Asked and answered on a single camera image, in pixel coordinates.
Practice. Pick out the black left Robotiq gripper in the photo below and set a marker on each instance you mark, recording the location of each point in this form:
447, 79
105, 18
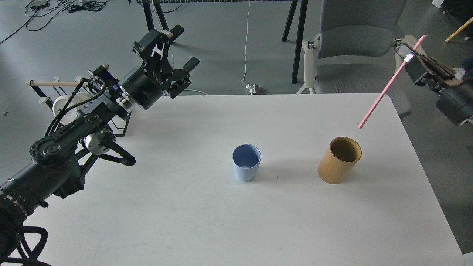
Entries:
146, 83

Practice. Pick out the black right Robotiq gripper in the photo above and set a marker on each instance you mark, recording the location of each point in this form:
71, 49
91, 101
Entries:
455, 102

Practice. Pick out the pink chopstick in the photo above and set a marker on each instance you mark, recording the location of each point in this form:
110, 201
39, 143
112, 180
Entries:
388, 87

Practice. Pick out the light blue plastic cup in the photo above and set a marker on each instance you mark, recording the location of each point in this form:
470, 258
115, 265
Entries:
246, 159

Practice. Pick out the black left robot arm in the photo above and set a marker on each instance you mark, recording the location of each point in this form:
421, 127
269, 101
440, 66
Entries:
79, 135

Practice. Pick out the bamboo wooden cup holder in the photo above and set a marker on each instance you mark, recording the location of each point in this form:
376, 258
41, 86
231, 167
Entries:
338, 161

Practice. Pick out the grey office chair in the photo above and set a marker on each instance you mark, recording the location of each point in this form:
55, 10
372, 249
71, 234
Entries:
358, 28

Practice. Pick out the white smiley mug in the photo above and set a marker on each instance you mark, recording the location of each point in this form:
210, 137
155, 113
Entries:
73, 114

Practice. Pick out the black table trestle legs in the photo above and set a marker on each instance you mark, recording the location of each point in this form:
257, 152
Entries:
150, 6

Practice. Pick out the black wire mug rack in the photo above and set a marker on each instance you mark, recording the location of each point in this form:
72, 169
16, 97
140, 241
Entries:
48, 91

